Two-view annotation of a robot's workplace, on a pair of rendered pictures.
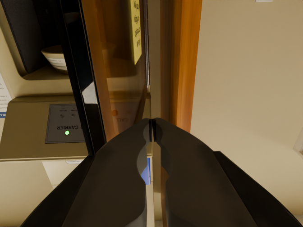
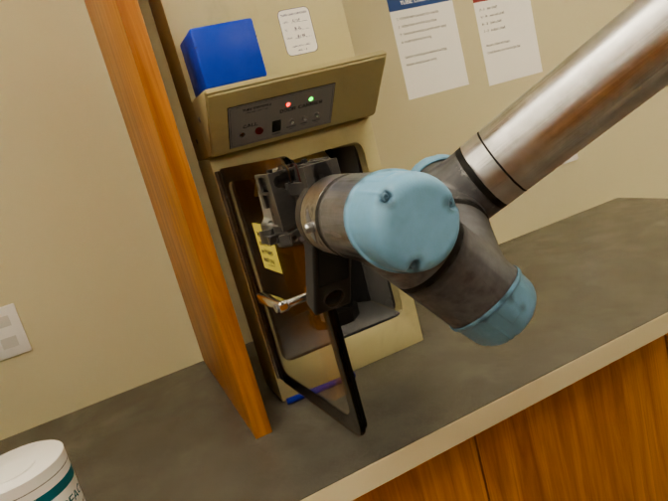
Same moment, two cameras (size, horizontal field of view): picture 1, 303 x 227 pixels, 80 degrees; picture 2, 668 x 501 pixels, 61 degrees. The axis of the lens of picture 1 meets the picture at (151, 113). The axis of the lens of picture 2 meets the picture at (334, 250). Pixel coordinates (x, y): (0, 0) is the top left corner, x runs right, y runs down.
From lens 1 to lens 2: 0.65 m
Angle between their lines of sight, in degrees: 46
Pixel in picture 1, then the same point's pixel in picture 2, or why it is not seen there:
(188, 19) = (211, 260)
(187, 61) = (198, 223)
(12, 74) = (368, 146)
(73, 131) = (303, 101)
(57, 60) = not seen: hidden behind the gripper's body
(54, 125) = (324, 102)
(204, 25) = (89, 243)
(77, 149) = (298, 83)
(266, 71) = not seen: outside the picture
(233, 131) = not seen: outside the picture
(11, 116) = (371, 100)
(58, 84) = (321, 144)
